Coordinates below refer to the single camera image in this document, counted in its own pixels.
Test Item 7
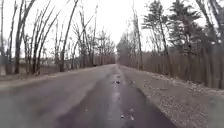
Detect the grey asphalt path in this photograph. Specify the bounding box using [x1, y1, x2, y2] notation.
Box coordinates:
[0, 63, 179, 128]

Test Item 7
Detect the wood of trees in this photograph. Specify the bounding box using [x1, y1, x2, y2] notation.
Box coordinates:
[115, 0, 224, 90]

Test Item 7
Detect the row of bare trees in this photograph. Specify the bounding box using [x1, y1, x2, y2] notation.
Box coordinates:
[0, 0, 117, 76]

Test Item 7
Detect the dry grass verge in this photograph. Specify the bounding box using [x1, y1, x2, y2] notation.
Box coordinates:
[0, 65, 98, 84]

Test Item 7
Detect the gravel and leaf verge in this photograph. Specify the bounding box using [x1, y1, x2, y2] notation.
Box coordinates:
[118, 64, 224, 128]

